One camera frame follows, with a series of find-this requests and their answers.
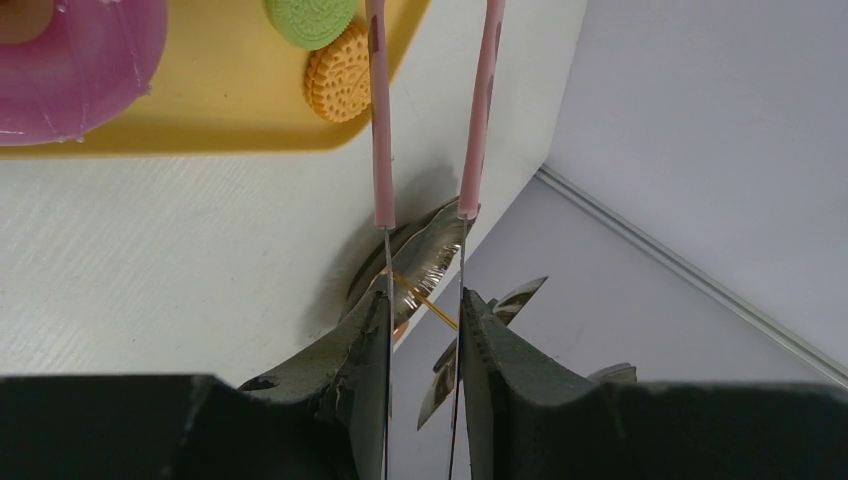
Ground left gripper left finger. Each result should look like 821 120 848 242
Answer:
238 291 391 479

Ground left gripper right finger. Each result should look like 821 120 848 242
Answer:
459 288 597 479

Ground pink handled metal tongs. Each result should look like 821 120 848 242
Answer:
365 1 505 479

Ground pink frosted donut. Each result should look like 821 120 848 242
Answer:
1 0 168 147

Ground three tier glass stand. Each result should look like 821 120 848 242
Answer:
341 197 637 430

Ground yellow serving tray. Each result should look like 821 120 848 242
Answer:
0 0 433 160

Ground green sandwich cookie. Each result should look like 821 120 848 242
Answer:
262 0 358 51

